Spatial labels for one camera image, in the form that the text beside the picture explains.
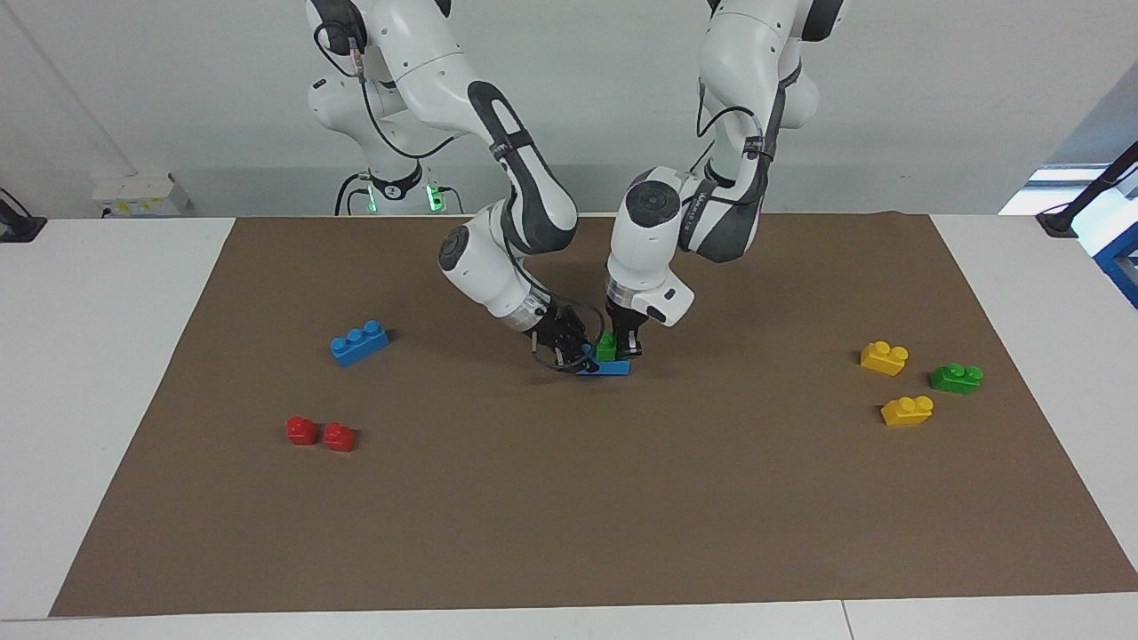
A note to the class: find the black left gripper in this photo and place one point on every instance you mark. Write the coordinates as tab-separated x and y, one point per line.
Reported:
627	322

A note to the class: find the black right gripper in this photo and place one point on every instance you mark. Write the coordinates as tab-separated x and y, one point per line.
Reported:
553	324

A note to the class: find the green two-stud toy block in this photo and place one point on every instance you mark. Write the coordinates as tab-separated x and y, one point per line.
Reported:
954	380
607	349

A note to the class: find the blue three-stud toy block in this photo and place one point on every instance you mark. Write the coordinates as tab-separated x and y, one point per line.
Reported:
356	348
613	368

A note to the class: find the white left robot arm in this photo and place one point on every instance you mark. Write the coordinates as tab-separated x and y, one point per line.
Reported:
738	53

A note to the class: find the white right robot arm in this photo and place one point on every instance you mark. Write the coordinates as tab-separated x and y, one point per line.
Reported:
524	178

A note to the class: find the red small toy block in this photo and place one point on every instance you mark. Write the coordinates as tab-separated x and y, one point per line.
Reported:
301	432
339	437

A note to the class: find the yellow two-stud toy block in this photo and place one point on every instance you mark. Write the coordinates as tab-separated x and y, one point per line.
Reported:
882	359
905	412

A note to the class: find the brown table mat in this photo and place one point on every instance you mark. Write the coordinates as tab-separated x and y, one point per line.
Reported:
569	498

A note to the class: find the white power strip box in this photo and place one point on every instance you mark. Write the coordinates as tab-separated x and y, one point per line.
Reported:
138	191

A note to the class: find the black table clamp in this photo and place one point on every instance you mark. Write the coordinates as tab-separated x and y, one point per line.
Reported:
18	227

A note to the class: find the blue metal frame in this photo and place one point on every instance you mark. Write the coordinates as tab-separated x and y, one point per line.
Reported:
1122	262

